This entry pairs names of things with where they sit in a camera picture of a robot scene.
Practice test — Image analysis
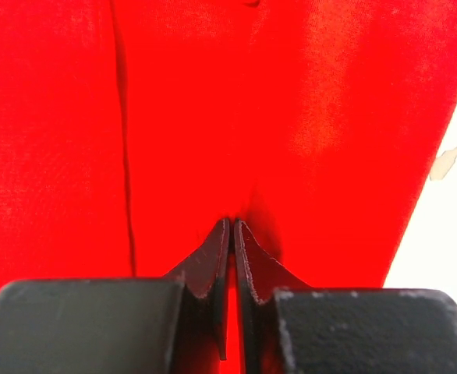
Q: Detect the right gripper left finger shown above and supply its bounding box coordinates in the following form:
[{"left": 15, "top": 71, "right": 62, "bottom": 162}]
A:
[{"left": 0, "top": 219, "right": 229, "bottom": 373}]

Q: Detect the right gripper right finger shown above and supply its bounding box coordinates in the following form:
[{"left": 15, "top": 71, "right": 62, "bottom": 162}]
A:
[{"left": 233, "top": 220, "right": 457, "bottom": 373}]

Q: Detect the red t shirt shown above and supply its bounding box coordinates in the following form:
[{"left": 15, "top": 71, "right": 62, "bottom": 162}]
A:
[{"left": 0, "top": 1, "right": 457, "bottom": 373}]

